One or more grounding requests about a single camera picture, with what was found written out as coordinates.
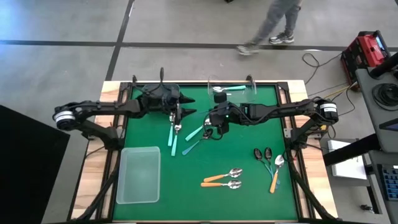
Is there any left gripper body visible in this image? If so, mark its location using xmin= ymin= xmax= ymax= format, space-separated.
xmin=138 ymin=83 xmax=183 ymax=127

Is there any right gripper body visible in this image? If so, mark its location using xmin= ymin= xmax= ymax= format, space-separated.
xmin=208 ymin=91 xmax=249 ymax=136

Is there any orange-handled silver spoon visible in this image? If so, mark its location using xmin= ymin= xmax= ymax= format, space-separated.
xmin=269 ymin=154 xmax=285 ymax=194
xmin=203 ymin=167 xmax=244 ymax=184
xmin=200 ymin=179 xmax=243 ymax=190

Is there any grey-blue plastic bin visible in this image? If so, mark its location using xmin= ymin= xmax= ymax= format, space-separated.
xmin=141 ymin=83 xmax=181 ymax=112

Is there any clear plastic bin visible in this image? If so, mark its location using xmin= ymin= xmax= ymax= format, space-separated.
xmin=207 ymin=74 xmax=258 ymax=108

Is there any frosted white plastic bin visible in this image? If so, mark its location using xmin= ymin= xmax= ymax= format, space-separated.
xmin=116 ymin=146 xmax=162 ymax=205

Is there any green table mat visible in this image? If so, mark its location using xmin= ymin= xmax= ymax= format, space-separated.
xmin=112 ymin=84 xmax=299 ymax=222

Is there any person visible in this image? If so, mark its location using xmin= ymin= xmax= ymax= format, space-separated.
xmin=235 ymin=0 xmax=304 ymax=57

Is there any black bar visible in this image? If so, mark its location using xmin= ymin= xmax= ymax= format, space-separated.
xmin=323 ymin=133 xmax=382 ymax=167

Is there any white box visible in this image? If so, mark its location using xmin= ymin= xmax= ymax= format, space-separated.
xmin=327 ymin=139 xmax=368 ymax=181

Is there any grey cart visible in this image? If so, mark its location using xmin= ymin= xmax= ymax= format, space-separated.
xmin=355 ymin=51 xmax=398 ymax=153

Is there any black panel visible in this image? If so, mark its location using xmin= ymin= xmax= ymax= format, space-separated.
xmin=0 ymin=104 xmax=71 ymax=224

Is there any red and black equipment case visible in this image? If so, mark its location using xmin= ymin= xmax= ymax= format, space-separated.
xmin=340 ymin=30 xmax=392 ymax=91

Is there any black pole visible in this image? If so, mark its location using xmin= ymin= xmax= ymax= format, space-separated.
xmin=369 ymin=52 xmax=398 ymax=79

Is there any dark tablet screen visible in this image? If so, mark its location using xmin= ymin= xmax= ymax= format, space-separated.
xmin=378 ymin=117 xmax=398 ymax=132

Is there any small black floor object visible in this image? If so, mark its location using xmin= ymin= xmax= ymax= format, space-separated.
xmin=360 ymin=203 xmax=376 ymax=215

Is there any blue-lit keypad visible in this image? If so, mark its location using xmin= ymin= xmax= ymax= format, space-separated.
xmin=381 ymin=166 xmax=398 ymax=202

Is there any black aluminium table frame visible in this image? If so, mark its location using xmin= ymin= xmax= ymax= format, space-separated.
xmin=70 ymin=74 xmax=338 ymax=224

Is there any black floor cable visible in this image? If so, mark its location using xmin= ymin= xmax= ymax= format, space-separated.
xmin=302 ymin=52 xmax=357 ymax=121

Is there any yellow floor cable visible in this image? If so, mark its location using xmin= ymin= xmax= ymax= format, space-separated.
xmin=313 ymin=84 xmax=354 ymax=105

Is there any black cable coil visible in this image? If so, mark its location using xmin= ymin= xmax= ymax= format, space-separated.
xmin=372 ymin=83 xmax=398 ymax=108

